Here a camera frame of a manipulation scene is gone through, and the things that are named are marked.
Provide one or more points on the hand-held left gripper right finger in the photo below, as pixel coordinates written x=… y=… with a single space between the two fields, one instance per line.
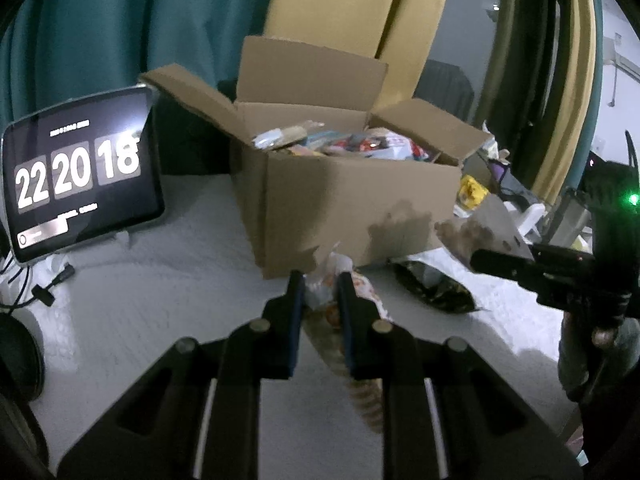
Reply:
x=345 y=310

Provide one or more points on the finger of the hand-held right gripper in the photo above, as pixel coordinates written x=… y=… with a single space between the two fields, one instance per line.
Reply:
x=500 y=262

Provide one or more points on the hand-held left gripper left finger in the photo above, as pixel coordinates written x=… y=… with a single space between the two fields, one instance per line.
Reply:
x=300 y=305

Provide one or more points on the clear bag of snacks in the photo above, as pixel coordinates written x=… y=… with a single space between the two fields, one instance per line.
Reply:
x=322 y=285

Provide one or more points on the black snack packet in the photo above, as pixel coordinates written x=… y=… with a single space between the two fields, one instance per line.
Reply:
x=435 y=287

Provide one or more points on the brown cardboard box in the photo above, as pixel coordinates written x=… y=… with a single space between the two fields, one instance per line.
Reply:
x=325 y=200

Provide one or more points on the pile of mixed snack packets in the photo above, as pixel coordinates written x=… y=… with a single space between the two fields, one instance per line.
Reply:
x=350 y=145

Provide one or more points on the person's right hand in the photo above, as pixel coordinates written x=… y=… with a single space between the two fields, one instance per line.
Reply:
x=604 y=337

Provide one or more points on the steel thermos cup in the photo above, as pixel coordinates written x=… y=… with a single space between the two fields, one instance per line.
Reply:
x=570 y=215

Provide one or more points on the white plastic holder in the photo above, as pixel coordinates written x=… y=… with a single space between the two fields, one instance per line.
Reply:
x=530 y=217

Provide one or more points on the yellow packet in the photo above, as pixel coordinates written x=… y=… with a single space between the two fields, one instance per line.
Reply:
x=472 y=192

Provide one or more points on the grey purple cloth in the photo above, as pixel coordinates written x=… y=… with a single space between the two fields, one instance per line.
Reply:
x=505 y=175

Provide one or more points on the white tissue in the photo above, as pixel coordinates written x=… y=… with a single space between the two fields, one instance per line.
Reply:
x=495 y=147

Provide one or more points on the narrow yellow curtain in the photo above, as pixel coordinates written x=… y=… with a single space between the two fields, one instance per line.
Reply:
x=570 y=85

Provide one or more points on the white air conditioner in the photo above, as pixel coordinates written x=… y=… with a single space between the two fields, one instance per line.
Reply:
x=629 y=62

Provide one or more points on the grey radiator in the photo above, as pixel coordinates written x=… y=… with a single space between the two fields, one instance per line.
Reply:
x=447 y=90

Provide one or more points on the narrow teal curtain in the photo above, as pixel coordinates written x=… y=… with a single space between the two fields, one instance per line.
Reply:
x=598 y=60

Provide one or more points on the tablet with clock display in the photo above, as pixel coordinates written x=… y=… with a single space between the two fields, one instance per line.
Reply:
x=130 y=195

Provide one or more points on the dark glass door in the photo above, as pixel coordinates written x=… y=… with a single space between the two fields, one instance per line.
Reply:
x=465 y=20

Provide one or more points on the black round object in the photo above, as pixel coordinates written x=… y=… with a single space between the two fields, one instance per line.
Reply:
x=17 y=355

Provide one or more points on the wide yellow curtain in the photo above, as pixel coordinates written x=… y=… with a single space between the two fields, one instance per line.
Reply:
x=350 y=5

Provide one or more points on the wide teal curtain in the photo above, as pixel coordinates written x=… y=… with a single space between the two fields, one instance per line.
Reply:
x=125 y=20

